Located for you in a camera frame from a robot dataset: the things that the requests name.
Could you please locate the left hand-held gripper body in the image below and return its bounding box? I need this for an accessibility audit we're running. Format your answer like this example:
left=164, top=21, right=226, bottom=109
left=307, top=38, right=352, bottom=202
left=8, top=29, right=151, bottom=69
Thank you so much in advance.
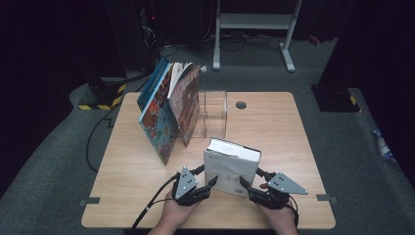
left=170, top=165, right=211, bottom=208

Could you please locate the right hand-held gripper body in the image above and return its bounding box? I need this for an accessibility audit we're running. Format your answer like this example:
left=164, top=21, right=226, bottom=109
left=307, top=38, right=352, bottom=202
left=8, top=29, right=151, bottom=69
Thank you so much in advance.
left=249, top=171, right=309, bottom=211

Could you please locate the thick white book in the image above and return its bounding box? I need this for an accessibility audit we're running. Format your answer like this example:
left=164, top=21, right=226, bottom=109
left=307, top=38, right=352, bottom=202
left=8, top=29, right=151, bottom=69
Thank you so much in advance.
left=204, top=136, right=262, bottom=198

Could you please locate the light blue green picture book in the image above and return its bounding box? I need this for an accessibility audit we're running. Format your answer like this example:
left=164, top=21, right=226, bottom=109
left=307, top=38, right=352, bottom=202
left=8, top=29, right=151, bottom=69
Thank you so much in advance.
left=138, top=63, right=181, bottom=166

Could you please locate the clear acrylic book rack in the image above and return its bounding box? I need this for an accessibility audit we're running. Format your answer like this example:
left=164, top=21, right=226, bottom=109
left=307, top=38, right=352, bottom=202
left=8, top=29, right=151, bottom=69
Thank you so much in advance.
left=192, top=90, right=229, bottom=140

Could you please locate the dark purple book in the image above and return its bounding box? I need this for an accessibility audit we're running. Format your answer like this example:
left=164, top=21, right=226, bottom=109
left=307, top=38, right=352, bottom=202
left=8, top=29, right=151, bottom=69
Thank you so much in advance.
left=166, top=62, right=202, bottom=148

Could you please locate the dark blue picture book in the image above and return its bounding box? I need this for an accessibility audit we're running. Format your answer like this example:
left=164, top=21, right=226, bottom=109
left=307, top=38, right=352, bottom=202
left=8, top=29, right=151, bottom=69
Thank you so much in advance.
left=136, top=57, right=170, bottom=113

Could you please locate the person's left hand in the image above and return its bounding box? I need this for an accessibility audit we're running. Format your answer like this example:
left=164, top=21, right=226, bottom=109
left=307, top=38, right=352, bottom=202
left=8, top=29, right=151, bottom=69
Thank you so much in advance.
left=159, top=193, right=197, bottom=229

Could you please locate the person's right hand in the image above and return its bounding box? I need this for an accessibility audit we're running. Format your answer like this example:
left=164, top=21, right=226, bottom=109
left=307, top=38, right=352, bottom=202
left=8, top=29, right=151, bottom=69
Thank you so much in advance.
left=257, top=201, right=299, bottom=235

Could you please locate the grey tape piece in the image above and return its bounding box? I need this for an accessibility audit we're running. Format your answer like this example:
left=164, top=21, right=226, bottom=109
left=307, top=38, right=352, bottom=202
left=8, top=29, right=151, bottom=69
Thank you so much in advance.
left=315, top=194, right=339, bottom=204
left=79, top=197, right=102, bottom=208

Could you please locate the black yellow striped stand base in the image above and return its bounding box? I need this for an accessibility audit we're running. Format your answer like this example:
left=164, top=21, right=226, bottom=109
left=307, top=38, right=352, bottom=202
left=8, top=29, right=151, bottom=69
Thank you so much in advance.
left=77, top=77, right=127, bottom=112
left=311, top=83, right=362, bottom=114

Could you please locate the blue white packet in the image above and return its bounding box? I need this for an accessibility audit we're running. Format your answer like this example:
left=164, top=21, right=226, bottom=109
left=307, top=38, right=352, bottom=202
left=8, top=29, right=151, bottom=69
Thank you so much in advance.
left=371, top=128, right=397, bottom=162

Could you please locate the right hand-held gripper black cable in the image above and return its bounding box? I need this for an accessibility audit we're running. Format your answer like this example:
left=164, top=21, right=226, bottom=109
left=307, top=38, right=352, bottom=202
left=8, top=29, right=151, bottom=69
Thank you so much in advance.
left=288, top=195, right=300, bottom=228

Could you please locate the hand-held gripper black cable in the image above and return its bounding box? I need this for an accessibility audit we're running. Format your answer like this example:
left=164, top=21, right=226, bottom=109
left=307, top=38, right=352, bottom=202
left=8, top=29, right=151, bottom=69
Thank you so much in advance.
left=131, top=172, right=181, bottom=231
left=288, top=195, right=300, bottom=228

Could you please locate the left hand-held gripper black cable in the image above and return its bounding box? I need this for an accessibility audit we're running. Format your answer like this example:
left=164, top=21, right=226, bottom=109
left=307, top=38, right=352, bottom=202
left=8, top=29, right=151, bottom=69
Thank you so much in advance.
left=131, top=172, right=181, bottom=231

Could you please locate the black floor cable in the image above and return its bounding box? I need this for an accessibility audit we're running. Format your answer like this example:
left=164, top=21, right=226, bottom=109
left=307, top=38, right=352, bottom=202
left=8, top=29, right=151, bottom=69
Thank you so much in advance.
left=135, top=44, right=180, bottom=93
left=85, top=104, right=122, bottom=173

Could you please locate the bundle of black cables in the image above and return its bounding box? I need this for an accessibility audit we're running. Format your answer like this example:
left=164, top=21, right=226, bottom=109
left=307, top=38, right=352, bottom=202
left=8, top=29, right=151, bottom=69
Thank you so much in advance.
left=204, top=30, right=285, bottom=53

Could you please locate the dark equipment rack with wires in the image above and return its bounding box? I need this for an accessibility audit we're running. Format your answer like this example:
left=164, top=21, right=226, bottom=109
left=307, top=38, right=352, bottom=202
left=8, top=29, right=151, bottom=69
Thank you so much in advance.
left=136, top=0, right=162, bottom=73

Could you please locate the white metal frame desk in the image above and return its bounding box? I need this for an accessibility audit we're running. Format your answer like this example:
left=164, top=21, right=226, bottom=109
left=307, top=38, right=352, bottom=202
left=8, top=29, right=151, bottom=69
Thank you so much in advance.
left=212, top=0, right=303, bottom=73

